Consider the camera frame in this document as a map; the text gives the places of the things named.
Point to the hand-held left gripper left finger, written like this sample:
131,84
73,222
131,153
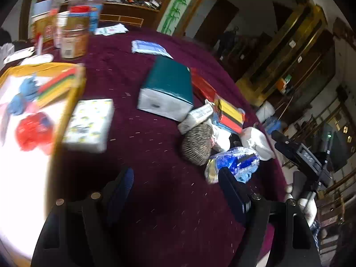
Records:
122,185

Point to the white tray with yellow rim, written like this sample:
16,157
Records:
25,186

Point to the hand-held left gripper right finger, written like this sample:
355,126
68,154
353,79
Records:
236,193

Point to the short jar with brown contents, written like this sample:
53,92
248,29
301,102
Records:
74,40

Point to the colourful striped sponge pack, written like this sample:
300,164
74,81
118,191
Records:
57,84

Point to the white patterned tissue pack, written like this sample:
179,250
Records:
89,125

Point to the white paper packets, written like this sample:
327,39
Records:
111,29

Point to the dark cloth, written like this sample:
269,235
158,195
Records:
5,37

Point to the wooden cabinet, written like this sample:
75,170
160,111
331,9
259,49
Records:
125,12

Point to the white and blue tissue pack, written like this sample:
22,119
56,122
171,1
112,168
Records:
197,115

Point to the red and gold box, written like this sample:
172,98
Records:
44,30

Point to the blue plastic bag pack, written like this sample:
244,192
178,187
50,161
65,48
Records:
233,161

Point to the white cloth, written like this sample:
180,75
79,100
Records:
258,141

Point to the red packet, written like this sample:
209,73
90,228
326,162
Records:
202,85

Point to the striped colour stick pack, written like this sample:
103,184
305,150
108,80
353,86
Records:
229,115

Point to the bamboo painted door frame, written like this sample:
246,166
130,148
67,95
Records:
176,7

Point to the person's right forearm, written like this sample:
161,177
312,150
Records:
315,230

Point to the person's right hand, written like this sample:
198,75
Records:
307,207

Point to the red and blue soft toy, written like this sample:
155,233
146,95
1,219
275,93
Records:
34,133

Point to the blue wet wipes pack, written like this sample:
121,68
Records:
150,48

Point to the blue knitted glove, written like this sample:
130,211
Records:
27,86

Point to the teal tissue box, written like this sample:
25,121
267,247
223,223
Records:
168,89

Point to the tall clear plastic jar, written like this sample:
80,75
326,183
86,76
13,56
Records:
83,8

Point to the golden wooden furniture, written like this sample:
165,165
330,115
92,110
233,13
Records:
289,52

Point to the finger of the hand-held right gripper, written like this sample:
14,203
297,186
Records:
279,137

